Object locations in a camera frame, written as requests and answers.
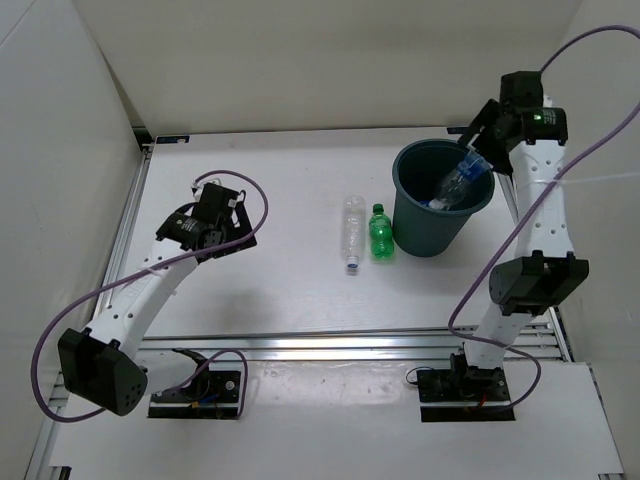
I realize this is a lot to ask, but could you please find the dark green plastic bin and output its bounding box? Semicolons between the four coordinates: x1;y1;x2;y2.
392;139;495;257

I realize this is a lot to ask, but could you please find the clear label-free plastic bottle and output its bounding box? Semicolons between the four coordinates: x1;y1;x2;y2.
341;195;366;271

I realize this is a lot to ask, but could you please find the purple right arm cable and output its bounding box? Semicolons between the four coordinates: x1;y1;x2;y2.
447;23;640;408

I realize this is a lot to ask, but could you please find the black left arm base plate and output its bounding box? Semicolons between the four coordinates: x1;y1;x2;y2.
147;369;245;420

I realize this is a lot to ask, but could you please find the blue label clear bottle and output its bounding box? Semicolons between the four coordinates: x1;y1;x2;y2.
426;150;490;211

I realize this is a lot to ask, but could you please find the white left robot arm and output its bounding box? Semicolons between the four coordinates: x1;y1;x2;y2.
51;172;267;416

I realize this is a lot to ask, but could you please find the green plastic bottle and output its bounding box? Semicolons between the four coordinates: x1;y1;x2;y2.
368;203;395;260

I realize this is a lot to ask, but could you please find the aluminium table rail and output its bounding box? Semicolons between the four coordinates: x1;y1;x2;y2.
49;138;596;479

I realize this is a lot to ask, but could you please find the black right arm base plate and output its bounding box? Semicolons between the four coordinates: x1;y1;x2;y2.
410;353;515;423

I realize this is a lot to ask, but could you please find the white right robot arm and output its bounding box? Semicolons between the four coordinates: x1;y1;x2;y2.
449;71;589;400

